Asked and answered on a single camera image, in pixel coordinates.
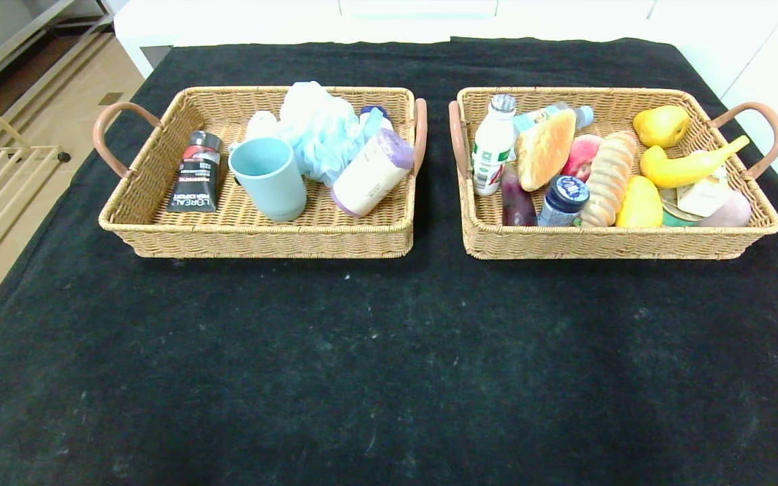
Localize purple toy eggplant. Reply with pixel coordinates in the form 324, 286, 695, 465
500, 167, 538, 227

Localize toy croissant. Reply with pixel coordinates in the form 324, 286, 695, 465
516, 109, 577, 193

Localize dark blue lid bottle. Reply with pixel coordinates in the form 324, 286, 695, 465
538, 175, 591, 227

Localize beige wooden rolling rack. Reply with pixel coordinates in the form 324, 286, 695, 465
0, 78, 71, 284

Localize white bottle blue cap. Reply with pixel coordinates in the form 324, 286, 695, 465
360, 105, 394, 134

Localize yellow toy mango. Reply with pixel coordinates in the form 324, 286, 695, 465
615, 175, 663, 229

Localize white bottle purple cap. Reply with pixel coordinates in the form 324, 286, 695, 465
330, 128, 416, 218

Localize white chewing gum pouch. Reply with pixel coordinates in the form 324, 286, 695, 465
676, 167, 734, 218

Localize yellow toy banana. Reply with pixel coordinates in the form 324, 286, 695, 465
640, 135, 752, 189

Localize beige oval toy potato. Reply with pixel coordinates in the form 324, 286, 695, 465
696, 190, 753, 228

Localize teal plastic mug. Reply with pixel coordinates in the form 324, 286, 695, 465
228, 137, 308, 223

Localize light blue bath pouf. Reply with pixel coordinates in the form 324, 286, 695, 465
276, 81, 384, 188

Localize striped spiral bread roll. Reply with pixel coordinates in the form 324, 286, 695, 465
579, 131, 640, 228

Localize pink toy peach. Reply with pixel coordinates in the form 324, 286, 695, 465
561, 134, 602, 183

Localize white cupboard doors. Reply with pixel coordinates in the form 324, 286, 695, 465
646, 0, 778, 227

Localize white milk drink bottle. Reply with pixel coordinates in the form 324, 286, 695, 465
471, 94, 519, 197

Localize black L'Oreal tube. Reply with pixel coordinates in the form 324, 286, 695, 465
166, 131, 224, 214

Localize black table cloth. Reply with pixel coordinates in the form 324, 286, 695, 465
0, 37, 778, 486

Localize wicker basket holding toiletries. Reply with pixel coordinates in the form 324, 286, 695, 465
93, 86, 428, 260

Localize wicker basket holding food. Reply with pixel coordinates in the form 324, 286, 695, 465
448, 86, 778, 261

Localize small white round-top bottle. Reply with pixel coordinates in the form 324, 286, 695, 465
245, 111, 282, 140

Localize yellow toy pear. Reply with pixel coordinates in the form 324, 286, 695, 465
633, 105, 691, 149

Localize green tin can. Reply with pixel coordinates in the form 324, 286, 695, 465
659, 188, 700, 228

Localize clear water bottle blue cap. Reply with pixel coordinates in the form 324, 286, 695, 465
512, 103, 595, 136

